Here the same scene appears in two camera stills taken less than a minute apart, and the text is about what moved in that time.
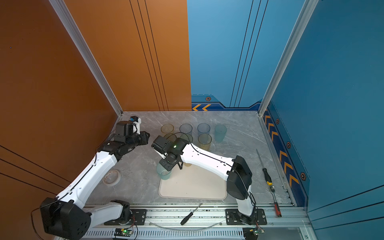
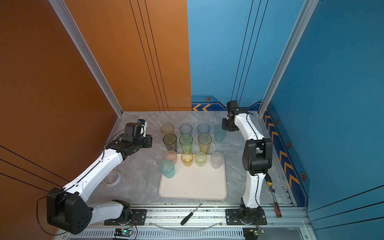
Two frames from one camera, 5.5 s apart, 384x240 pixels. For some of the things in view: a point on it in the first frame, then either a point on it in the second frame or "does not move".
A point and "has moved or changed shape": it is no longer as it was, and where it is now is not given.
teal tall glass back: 220,132 does not move
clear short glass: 212,147 has moved or changed shape
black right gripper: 168,167 -> 224,126
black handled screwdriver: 183,221 does not move
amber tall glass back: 167,128 does not move
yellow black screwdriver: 265,171 does not move
